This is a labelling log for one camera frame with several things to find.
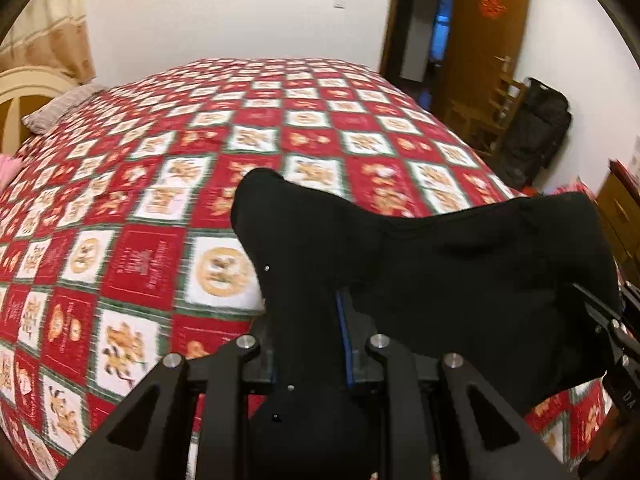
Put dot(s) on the cream headboard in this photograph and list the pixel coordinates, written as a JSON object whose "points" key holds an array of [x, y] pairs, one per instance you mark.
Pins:
{"points": [[30, 80]]}

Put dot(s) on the wooden cabinet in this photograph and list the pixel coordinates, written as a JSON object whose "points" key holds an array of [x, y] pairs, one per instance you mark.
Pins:
{"points": [[617, 210]]}

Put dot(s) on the red patterned cloth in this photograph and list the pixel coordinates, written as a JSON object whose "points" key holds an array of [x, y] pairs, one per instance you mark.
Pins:
{"points": [[575, 189]]}

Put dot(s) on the wooden door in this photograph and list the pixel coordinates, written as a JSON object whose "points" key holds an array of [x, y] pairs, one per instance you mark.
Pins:
{"points": [[480, 55]]}

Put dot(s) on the wooden chair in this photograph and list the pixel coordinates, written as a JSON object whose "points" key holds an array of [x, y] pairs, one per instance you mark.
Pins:
{"points": [[505, 92]]}

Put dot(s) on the red door decoration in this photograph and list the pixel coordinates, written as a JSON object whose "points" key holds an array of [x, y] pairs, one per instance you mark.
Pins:
{"points": [[492, 4]]}

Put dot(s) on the pink cloth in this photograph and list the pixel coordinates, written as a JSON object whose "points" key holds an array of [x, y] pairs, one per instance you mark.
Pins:
{"points": [[7, 167]]}

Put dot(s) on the striped pillow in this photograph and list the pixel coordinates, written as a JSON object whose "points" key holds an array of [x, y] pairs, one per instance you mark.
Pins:
{"points": [[60, 107]]}

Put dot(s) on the black luggage bag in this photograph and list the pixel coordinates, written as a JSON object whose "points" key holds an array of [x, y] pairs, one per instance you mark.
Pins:
{"points": [[540, 130]]}

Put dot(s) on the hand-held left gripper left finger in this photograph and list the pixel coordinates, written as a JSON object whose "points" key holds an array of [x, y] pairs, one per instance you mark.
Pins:
{"points": [[260, 376]]}

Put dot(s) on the red printed blanket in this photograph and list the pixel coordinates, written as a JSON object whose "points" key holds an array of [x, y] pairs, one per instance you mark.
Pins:
{"points": [[150, 170]]}

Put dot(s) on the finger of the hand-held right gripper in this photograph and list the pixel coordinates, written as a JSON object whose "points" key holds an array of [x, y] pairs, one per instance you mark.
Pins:
{"points": [[600, 310]]}

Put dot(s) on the black pants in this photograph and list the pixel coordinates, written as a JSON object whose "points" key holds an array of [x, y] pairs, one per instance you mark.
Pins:
{"points": [[450, 270]]}

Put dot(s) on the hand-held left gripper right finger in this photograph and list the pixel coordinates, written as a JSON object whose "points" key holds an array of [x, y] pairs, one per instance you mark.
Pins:
{"points": [[344, 332]]}

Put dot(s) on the beige curtain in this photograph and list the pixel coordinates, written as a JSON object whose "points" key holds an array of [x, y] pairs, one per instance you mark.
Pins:
{"points": [[60, 35]]}

